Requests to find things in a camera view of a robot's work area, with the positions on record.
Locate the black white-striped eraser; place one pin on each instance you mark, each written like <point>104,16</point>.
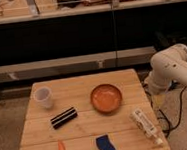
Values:
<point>63,118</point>

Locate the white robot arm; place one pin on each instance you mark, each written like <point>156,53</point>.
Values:
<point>167,65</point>

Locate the orange bowl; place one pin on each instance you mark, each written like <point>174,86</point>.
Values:
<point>106,98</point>

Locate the wooden table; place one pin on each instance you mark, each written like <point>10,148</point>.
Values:
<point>81,132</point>

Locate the clear plastic cup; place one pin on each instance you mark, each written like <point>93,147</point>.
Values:
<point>43,97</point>

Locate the blue sponge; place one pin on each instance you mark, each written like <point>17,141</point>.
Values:
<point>103,143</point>

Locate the white glue tube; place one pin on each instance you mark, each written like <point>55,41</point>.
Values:
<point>146,126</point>

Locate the grey metal shelf rail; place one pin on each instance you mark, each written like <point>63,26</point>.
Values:
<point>71,65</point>

